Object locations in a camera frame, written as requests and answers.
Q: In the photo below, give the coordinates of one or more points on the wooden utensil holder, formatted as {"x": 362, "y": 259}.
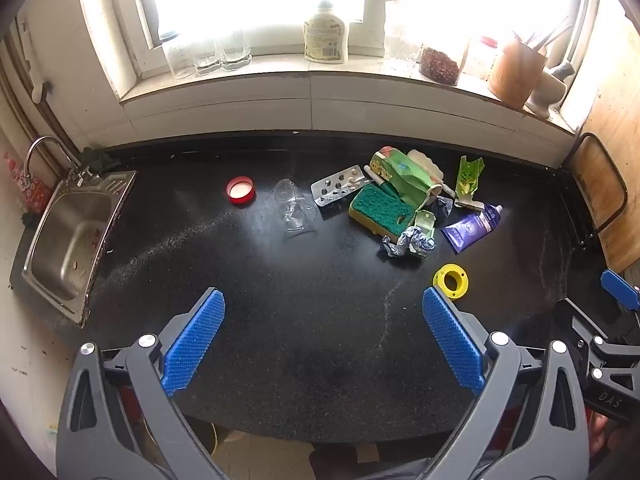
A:
{"x": 515, "y": 75}

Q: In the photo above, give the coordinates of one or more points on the jar with red lid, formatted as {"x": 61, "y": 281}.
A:
{"x": 486, "y": 57}

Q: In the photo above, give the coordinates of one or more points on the white mortar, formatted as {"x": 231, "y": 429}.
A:
{"x": 545, "y": 97}

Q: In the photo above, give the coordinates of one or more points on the chrome faucet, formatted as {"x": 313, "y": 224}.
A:
{"x": 37, "y": 144}

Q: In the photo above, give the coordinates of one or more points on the purple toothpaste tube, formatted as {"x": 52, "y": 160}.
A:
{"x": 470, "y": 227}

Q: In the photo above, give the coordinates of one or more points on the red patterned bottle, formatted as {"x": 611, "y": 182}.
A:
{"x": 32, "y": 192}

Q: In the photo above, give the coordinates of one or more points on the clear drinking glass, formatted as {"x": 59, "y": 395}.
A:
{"x": 178, "y": 62}
{"x": 207, "y": 60}
{"x": 235, "y": 55}

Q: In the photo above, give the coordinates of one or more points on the bundle of kitchen utensils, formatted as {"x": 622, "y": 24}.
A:
{"x": 542, "y": 37}

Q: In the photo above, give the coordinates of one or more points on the blue foil wrapper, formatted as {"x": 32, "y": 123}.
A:
{"x": 407, "y": 242}

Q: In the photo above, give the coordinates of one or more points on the yellow tape roll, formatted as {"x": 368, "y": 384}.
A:
{"x": 442, "y": 282}

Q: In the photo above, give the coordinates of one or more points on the green and yellow sponge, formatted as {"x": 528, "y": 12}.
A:
{"x": 380, "y": 207}

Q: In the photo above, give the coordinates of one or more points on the tall clear jar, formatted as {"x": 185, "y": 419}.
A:
{"x": 402, "y": 40}

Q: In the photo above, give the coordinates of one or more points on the small wrapper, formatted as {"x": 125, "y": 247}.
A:
{"x": 445, "y": 206}

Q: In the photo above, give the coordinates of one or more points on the wooden board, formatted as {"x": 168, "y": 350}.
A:
{"x": 615, "y": 125}

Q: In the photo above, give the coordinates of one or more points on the small green packet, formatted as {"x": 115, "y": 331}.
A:
{"x": 425, "y": 222}

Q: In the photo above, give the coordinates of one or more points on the clear green wrapper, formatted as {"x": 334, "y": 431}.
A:
{"x": 468, "y": 180}

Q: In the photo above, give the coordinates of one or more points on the pill blister pack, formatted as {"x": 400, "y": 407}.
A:
{"x": 337, "y": 185}

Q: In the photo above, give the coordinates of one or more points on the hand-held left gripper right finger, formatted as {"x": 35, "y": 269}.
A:
{"x": 452, "y": 340}

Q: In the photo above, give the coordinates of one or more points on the dark green cloth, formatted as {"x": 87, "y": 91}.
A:
{"x": 100, "y": 160}

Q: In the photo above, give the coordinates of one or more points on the white plastic bottle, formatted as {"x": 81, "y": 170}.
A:
{"x": 326, "y": 35}

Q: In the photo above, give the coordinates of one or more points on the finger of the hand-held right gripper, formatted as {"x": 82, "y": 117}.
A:
{"x": 575, "y": 322}
{"x": 620, "y": 287}

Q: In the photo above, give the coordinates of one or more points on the steel sink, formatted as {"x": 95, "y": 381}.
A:
{"x": 65, "y": 240}

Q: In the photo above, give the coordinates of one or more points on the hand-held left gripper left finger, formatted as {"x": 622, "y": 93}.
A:
{"x": 195, "y": 340}

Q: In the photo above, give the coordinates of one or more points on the crushed clear plastic cup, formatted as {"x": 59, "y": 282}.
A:
{"x": 295, "y": 207}

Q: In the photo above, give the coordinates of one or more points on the green marker pen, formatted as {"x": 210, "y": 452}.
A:
{"x": 375, "y": 176}

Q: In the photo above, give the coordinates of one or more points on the grey pestle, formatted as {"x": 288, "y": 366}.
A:
{"x": 564, "y": 69}

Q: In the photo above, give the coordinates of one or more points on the black metal frame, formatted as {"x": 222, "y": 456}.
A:
{"x": 588, "y": 135}

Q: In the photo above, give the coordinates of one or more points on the white ridged plastic piece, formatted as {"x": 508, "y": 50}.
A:
{"x": 430, "y": 165}

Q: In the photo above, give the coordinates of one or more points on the red jar lid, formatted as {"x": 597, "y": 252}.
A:
{"x": 241, "y": 190}

